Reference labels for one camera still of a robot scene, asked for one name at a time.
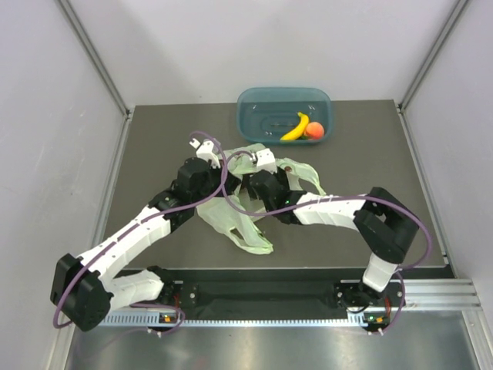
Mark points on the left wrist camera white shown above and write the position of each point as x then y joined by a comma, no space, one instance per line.
207,151

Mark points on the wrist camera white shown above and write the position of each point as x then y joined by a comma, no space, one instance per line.
207,151
262,160

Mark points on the left aluminium frame post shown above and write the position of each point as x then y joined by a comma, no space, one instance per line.
95,59

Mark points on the orange peach fruit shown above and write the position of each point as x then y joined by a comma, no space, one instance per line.
314,131

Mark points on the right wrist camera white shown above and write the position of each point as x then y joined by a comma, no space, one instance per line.
262,160

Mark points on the light green plastic bag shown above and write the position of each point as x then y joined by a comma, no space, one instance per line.
237,220

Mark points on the right aluminium frame post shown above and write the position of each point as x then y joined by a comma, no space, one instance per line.
451,22

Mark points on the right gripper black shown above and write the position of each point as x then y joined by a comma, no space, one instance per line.
253,194

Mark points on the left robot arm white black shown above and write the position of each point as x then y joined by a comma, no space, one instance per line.
86,288

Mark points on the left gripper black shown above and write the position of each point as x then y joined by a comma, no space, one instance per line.
230,183

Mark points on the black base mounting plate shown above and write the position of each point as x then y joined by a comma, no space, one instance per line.
266,294

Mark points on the teal plastic container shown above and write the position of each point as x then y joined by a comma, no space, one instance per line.
264,114

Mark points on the aluminium frame post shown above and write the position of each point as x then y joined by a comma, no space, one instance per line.
95,59
451,22

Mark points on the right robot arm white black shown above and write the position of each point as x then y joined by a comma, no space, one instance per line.
385,224

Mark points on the aluminium rail profile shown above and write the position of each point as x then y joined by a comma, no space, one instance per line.
440,295

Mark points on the yellow banana fruit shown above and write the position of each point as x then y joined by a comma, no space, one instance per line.
299,130

